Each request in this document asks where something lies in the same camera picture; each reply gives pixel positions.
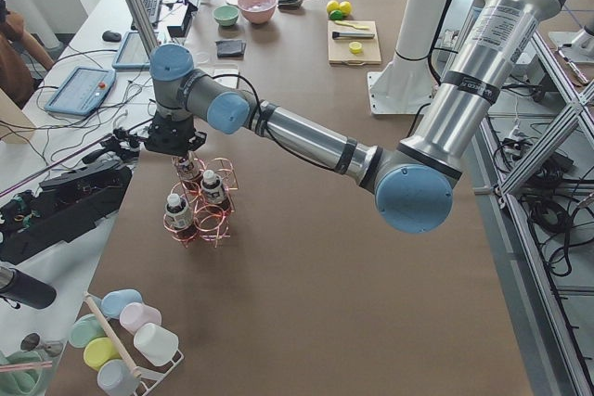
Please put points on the blue teach pendant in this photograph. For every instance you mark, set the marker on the blue teach pendant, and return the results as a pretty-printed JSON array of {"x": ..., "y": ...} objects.
[
  {"x": 131, "y": 54},
  {"x": 82, "y": 93}
]

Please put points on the pink plastic cup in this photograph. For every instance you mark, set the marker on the pink plastic cup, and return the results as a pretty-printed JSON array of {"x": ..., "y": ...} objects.
[{"x": 136, "y": 314}]

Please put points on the white wire cup rack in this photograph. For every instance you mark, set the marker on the white wire cup rack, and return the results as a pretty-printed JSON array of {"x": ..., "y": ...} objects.
[{"x": 150, "y": 376}]

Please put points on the green plastic cup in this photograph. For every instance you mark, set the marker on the green plastic cup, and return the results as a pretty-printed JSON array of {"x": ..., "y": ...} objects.
[{"x": 84, "y": 330}]

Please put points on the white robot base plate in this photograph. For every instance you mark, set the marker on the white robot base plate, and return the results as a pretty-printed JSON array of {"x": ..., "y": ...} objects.
[{"x": 396, "y": 93}]

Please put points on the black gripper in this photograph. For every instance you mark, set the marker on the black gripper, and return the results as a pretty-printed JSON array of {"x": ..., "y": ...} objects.
[{"x": 177, "y": 132}]

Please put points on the black thermos bottle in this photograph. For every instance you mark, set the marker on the black thermos bottle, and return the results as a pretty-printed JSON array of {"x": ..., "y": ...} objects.
[{"x": 18, "y": 288}]

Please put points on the grey folded cloth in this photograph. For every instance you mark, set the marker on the grey folded cloth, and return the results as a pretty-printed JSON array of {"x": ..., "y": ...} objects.
[{"x": 230, "y": 48}]

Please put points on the black keyboard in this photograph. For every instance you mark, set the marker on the black keyboard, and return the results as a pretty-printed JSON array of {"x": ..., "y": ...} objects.
[{"x": 153, "y": 8}]

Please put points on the yellow plastic knife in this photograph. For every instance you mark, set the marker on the yellow plastic knife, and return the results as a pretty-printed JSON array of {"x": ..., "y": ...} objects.
[{"x": 351, "y": 25}]

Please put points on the metal ice scoop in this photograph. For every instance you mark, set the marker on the metal ice scoop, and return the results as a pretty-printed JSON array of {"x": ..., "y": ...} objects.
[{"x": 290, "y": 4}]

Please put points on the steel muddler black tip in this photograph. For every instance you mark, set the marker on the steel muddler black tip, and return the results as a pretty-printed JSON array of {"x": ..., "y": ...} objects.
[{"x": 335, "y": 35}]

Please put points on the copper wire bottle basket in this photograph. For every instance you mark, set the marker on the copper wire bottle basket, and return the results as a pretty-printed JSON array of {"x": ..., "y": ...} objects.
[{"x": 211, "y": 223}]

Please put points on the blue plastic cup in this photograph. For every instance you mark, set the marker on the blue plastic cup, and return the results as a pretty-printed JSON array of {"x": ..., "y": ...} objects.
[{"x": 112, "y": 304}]

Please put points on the grey-blue plastic cup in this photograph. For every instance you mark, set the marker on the grey-blue plastic cup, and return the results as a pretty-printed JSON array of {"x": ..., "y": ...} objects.
[{"x": 115, "y": 379}]

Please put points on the pink bowl with ice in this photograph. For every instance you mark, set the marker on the pink bowl with ice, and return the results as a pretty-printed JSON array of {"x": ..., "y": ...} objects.
[{"x": 257, "y": 11}]

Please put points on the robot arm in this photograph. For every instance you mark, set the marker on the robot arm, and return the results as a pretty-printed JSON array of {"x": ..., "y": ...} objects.
[
  {"x": 412, "y": 184},
  {"x": 408, "y": 73}
]

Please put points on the half lemon slice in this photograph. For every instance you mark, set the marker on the half lemon slice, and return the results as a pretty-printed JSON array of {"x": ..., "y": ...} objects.
[{"x": 355, "y": 47}]

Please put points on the white plastic cup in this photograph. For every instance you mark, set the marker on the white plastic cup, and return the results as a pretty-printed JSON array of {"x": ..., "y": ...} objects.
[{"x": 157, "y": 344}]

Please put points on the yellow plastic cup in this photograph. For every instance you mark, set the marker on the yellow plastic cup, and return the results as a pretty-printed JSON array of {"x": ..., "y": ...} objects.
[{"x": 100, "y": 351}]

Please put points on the green bowl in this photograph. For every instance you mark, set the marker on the green bowl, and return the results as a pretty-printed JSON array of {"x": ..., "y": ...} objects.
[{"x": 226, "y": 16}]

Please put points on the black computer mouse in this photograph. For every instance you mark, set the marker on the black computer mouse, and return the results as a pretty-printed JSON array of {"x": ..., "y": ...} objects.
[{"x": 111, "y": 37}]

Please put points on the bamboo cutting board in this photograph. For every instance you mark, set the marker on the bamboo cutting board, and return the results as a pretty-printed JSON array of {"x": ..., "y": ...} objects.
[{"x": 338, "y": 50}]

